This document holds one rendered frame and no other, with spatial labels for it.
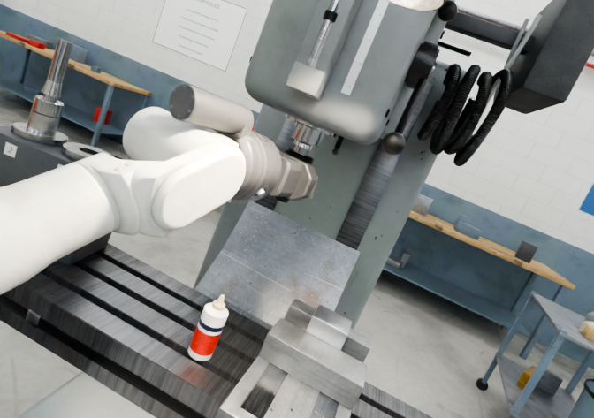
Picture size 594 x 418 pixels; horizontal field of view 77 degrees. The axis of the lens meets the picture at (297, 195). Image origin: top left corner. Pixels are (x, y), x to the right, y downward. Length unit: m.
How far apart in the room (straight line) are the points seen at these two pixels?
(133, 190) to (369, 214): 0.71
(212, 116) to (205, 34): 5.23
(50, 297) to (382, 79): 0.60
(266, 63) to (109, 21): 6.00
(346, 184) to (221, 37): 4.67
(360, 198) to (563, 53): 0.49
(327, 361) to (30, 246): 0.41
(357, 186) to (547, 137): 4.24
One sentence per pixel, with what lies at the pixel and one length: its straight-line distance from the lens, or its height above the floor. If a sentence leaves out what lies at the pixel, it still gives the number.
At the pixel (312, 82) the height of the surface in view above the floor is 1.35.
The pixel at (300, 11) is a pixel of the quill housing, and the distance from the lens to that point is 0.53.
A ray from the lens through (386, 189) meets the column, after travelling 0.95.
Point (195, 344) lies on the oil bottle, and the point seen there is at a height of 0.93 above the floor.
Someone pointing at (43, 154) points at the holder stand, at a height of 1.09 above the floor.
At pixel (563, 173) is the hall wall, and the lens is 5.14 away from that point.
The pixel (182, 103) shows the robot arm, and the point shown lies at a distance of 0.37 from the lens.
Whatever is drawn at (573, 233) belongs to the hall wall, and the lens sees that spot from 5.26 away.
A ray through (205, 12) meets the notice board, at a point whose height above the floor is 2.14.
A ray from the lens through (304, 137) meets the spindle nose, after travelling 0.56.
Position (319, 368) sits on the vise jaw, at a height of 1.01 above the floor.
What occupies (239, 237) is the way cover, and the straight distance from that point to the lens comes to 0.99.
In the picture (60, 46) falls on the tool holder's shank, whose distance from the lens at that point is 0.83.
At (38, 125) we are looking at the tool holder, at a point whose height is 1.12.
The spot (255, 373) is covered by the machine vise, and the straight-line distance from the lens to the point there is 0.56.
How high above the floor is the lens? 1.31
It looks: 11 degrees down
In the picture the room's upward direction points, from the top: 23 degrees clockwise
